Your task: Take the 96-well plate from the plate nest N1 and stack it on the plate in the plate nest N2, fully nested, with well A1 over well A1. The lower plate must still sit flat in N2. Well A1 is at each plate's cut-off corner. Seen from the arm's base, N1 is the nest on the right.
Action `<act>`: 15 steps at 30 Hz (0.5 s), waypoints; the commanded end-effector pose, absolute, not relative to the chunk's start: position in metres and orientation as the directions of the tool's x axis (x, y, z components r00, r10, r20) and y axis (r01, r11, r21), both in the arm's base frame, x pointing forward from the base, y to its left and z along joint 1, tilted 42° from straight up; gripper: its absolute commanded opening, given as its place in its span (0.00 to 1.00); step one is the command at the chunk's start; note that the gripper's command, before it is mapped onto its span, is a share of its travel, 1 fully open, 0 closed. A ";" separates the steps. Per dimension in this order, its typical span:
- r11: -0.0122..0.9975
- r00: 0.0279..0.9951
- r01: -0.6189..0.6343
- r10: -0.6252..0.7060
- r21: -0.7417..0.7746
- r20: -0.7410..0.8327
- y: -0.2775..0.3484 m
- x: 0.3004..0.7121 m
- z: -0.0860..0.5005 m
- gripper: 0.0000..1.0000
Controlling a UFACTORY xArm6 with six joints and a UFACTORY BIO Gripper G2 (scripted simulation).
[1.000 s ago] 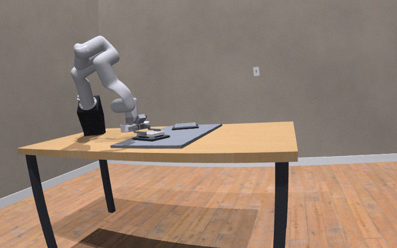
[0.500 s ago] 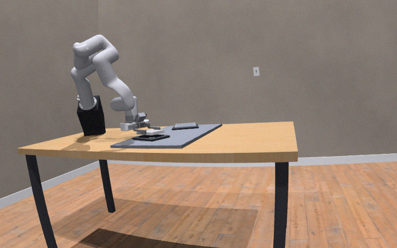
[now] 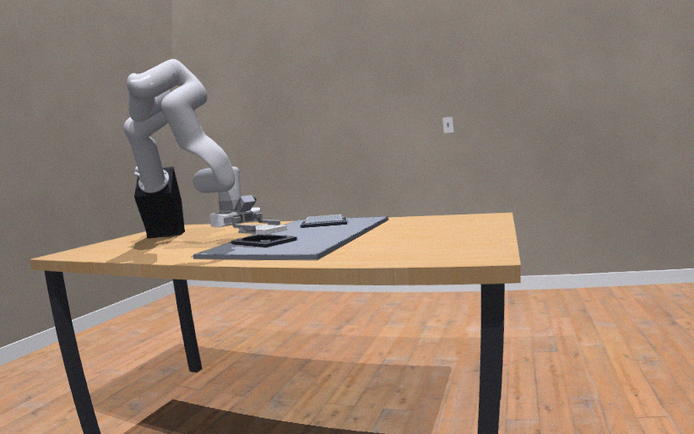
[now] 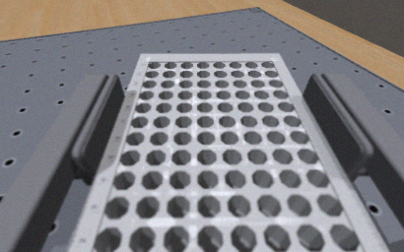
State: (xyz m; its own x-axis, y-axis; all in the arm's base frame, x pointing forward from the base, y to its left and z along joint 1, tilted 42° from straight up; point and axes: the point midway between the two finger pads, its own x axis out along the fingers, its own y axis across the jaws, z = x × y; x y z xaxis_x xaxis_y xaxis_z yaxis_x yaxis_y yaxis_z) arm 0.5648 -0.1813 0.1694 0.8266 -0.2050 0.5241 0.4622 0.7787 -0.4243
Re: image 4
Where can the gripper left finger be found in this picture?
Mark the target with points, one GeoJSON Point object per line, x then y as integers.
{"type": "Point", "coordinates": [72, 148]}

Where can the white well plate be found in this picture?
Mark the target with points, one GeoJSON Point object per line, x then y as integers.
{"type": "Point", "coordinates": [213, 126]}

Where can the grey flat rectangular base plate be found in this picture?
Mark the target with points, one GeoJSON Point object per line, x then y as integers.
{"type": "Point", "coordinates": [38, 74]}

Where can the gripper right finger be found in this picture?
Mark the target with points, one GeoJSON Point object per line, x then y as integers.
{"type": "Point", "coordinates": [361, 139]}

